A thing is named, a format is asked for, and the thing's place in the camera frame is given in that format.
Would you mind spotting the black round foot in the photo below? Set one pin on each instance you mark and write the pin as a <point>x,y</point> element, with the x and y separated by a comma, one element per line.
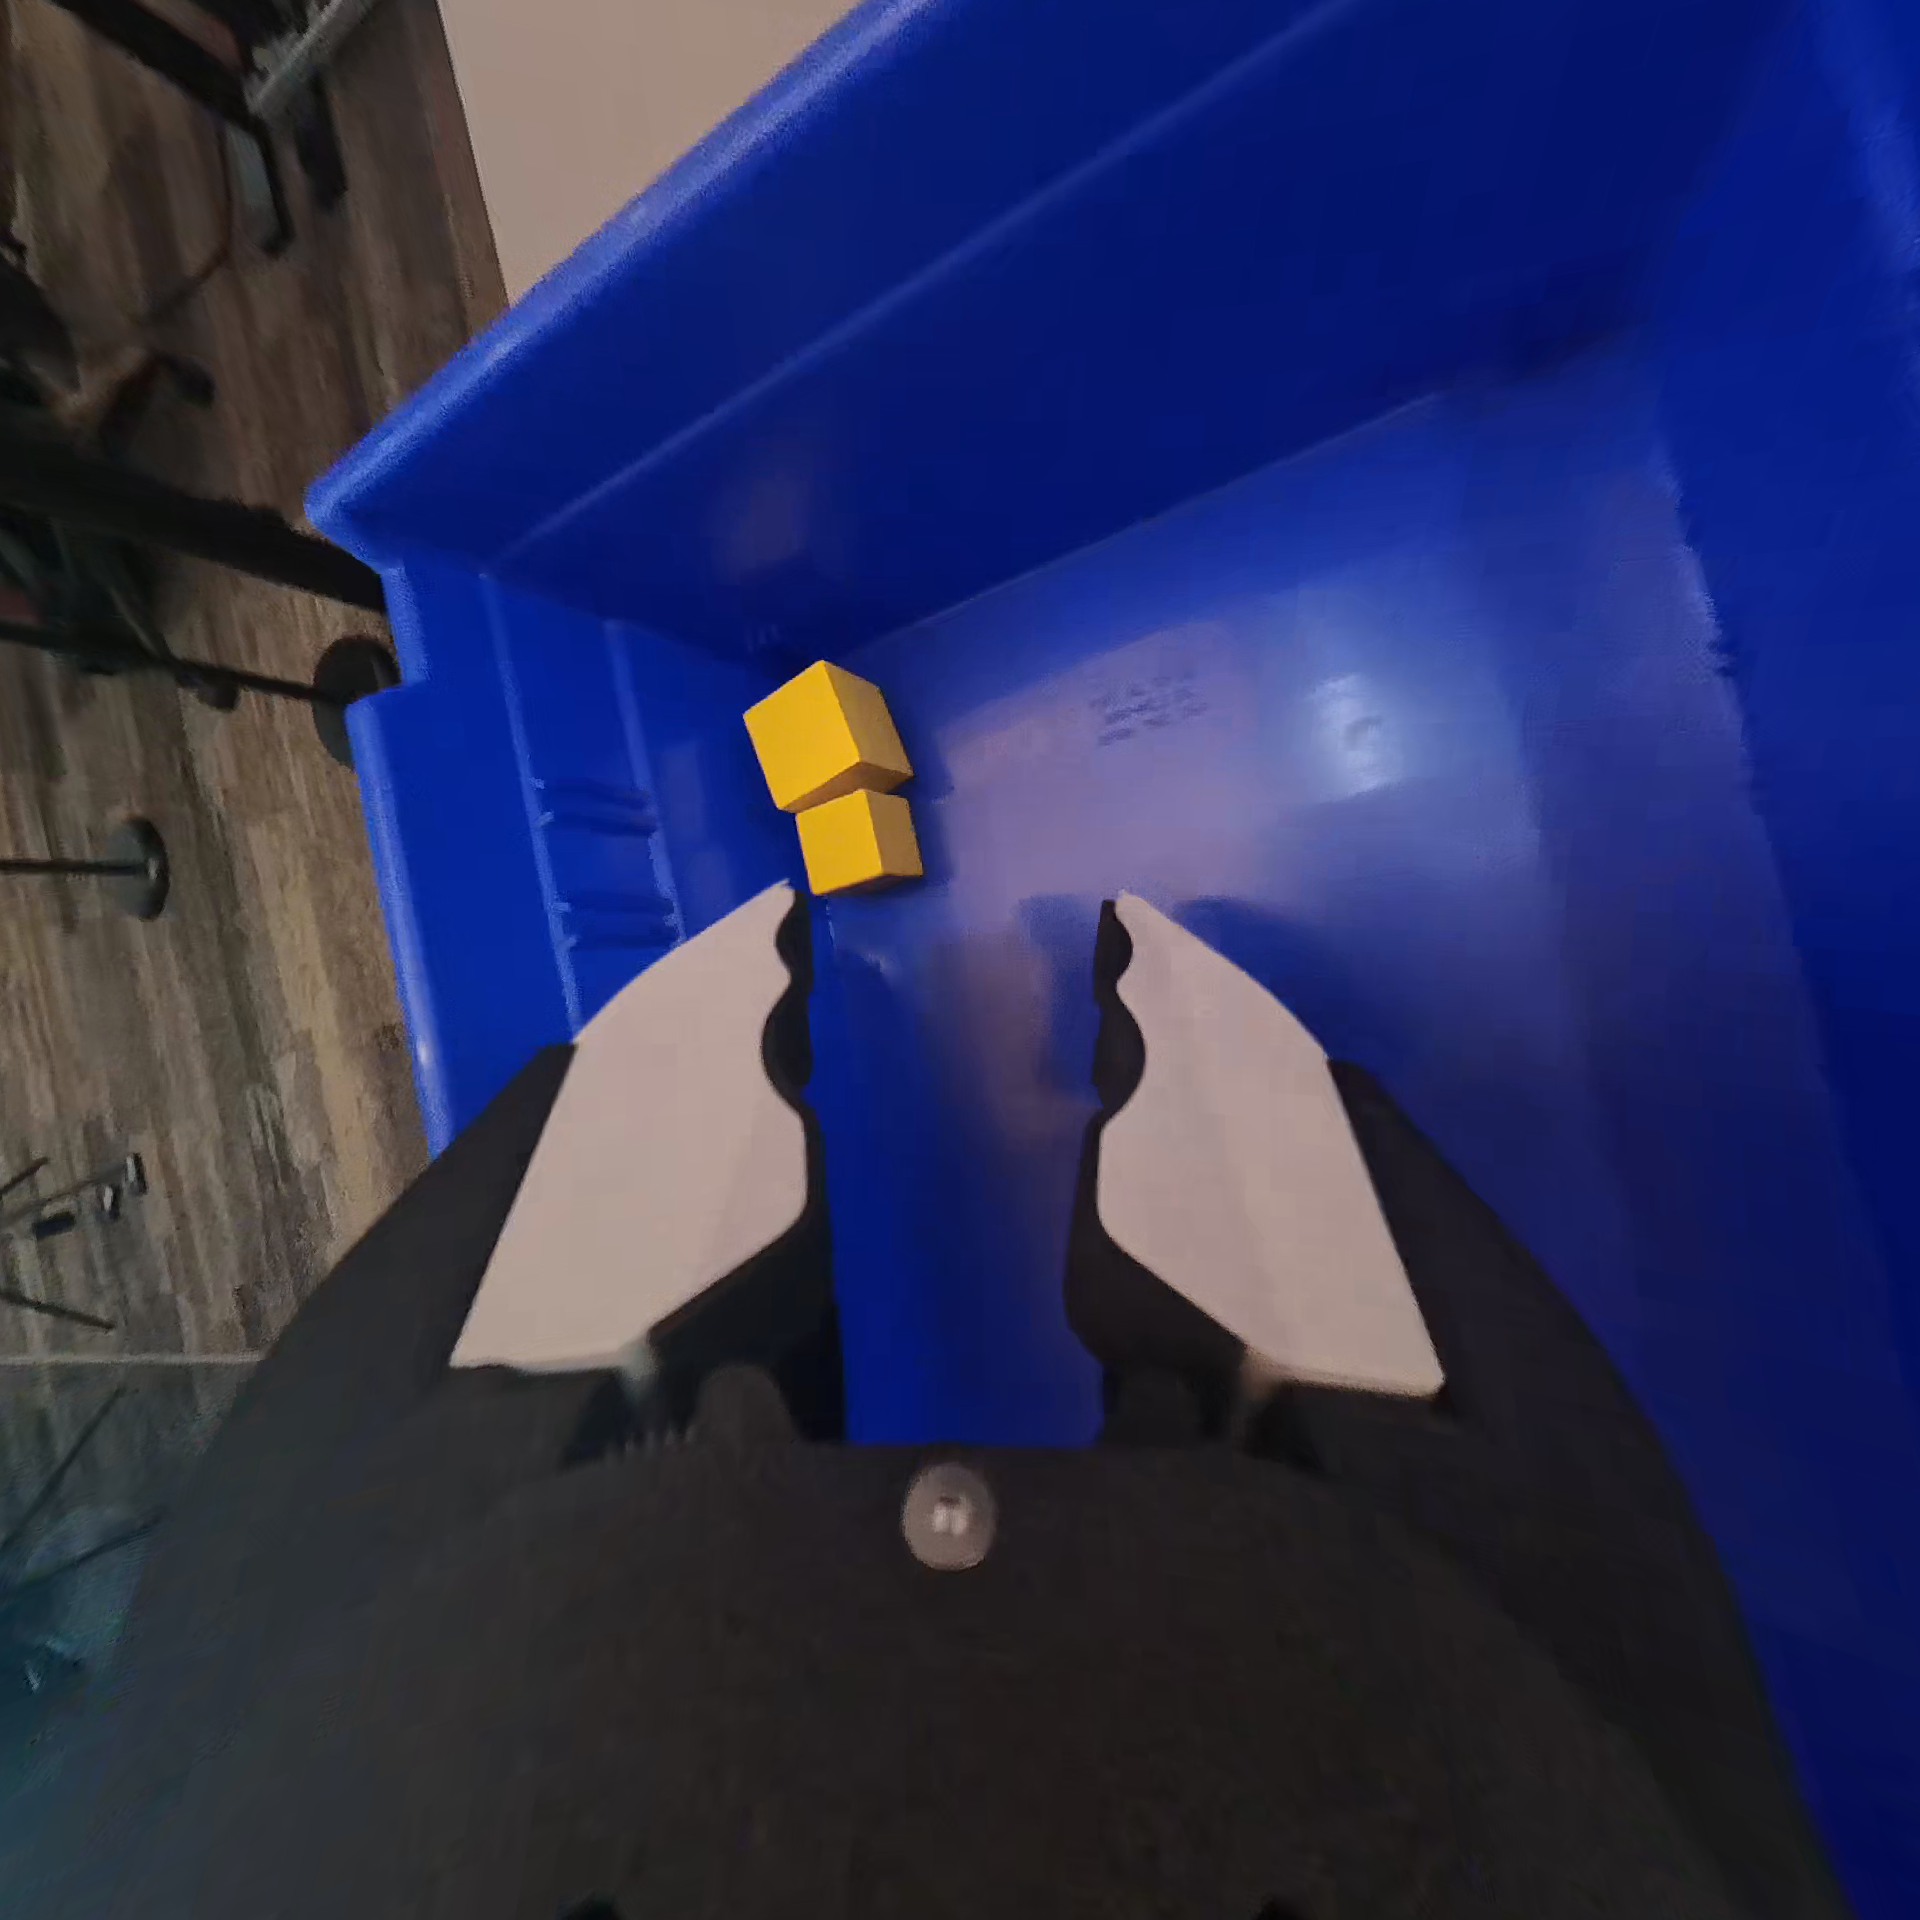
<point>137,867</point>

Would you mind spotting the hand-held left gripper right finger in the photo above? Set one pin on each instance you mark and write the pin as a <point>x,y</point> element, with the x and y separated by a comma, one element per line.
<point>1261,1200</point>

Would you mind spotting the black round base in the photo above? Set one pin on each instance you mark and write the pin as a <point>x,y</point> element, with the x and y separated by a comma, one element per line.
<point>353,697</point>

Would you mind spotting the black metal bar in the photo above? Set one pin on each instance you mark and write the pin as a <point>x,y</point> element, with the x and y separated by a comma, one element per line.
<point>225,532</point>

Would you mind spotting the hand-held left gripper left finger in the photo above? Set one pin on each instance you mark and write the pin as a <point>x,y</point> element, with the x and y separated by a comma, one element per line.
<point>662,1185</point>

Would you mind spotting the yellow cube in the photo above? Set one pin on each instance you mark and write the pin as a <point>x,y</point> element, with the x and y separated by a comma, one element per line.
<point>825,728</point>
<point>858,840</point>

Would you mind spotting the blue plastic bin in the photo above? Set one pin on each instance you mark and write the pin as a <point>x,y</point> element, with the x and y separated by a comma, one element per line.
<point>1200,451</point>

